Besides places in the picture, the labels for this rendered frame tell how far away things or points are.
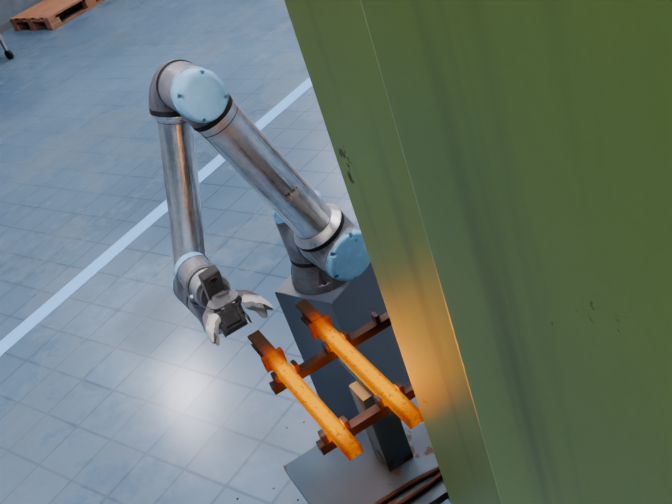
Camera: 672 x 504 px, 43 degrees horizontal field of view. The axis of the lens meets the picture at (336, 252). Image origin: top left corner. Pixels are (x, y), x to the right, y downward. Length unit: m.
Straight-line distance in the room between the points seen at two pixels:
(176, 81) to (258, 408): 1.51
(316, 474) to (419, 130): 1.41
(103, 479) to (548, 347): 2.78
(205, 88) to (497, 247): 1.50
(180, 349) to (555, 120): 3.24
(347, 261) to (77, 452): 1.53
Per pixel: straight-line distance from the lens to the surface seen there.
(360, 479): 1.82
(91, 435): 3.41
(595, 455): 0.54
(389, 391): 1.57
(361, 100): 0.88
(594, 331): 0.45
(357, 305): 2.53
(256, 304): 1.91
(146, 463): 3.16
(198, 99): 1.94
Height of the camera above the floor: 2.02
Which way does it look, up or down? 33 degrees down
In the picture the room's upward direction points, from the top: 20 degrees counter-clockwise
